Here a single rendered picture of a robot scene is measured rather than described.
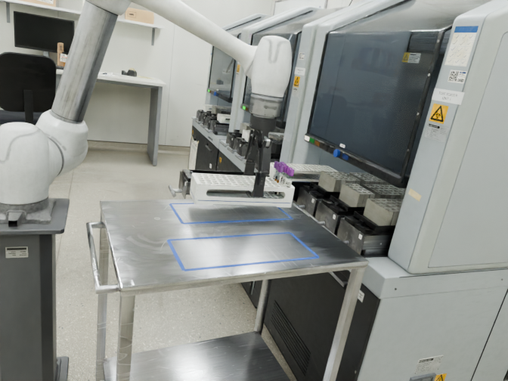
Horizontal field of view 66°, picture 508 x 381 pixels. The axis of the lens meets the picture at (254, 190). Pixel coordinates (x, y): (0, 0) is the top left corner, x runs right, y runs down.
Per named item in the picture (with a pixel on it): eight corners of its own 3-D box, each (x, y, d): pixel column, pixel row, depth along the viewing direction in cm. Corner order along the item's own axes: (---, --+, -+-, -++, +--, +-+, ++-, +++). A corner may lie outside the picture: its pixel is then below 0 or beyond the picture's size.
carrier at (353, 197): (360, 210, 136) (364, 194, 134) (355, 210, 135) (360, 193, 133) (342, 198, 146) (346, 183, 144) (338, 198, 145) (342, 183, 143)
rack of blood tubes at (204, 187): (280, 196, 128) (283, 178, 126) (292, 207, 119) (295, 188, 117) (189, 192, 118) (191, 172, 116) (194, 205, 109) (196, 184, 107)
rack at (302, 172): (324, 178, 176) (327, 165, 174) (336, 186, 168) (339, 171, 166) (264, 176, 165) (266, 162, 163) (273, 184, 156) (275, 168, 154)
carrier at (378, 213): (389, 229, 123) (394, 212, 121) (383, 229, 122) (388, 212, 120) (367, 215, 133) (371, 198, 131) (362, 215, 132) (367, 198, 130)
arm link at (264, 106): (256, 95, 104) (253, 117, 106) (288, 99, 107) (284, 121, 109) (247, 91, 112) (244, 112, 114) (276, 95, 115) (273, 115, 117)
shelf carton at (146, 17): (125, 19, 409) (125, 7, 405) (124, 20, 428) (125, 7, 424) (153, 24, 419) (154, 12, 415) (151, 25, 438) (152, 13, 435)
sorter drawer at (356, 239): (479, 233, 158) (487, 212, 156) (511, 249, 146) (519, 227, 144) (324, 236, 131) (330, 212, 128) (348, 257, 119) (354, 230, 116)
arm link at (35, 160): (-25, 199, 113) (-31, 124, 106) (16, 181, 131) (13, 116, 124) (29, 209, 113) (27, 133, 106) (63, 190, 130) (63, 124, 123)
